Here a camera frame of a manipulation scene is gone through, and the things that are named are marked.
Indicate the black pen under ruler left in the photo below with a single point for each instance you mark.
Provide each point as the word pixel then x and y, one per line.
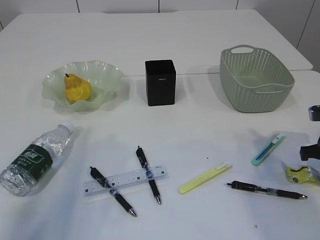
pixel 114 192

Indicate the clear water bottle green label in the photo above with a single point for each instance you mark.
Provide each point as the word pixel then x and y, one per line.
pixel 22 175

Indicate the yellow utility knife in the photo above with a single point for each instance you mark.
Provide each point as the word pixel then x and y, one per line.
pixel 204 177

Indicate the transparent plastic ruler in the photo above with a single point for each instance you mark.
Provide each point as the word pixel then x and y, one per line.
pixel 124 180

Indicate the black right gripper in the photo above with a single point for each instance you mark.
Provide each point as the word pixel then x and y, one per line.
pixel 311 151

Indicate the green woven plastic basket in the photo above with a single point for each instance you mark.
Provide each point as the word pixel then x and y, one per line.
pixel 253 79

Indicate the teal utility knife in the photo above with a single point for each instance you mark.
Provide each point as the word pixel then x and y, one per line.
pixel 268 149

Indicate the yellow pear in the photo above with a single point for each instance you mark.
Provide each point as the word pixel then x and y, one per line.
pixel 76 88

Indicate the green wavy glass plate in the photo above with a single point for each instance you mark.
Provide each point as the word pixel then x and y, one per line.
pixel 104 78

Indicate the black pen right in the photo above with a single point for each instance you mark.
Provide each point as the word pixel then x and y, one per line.
pixel 269 191

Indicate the black pen over ruler middle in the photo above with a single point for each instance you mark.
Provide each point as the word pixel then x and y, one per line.
pixel 144 164

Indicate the black square pen holder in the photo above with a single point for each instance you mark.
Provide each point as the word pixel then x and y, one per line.
pixel 160 78

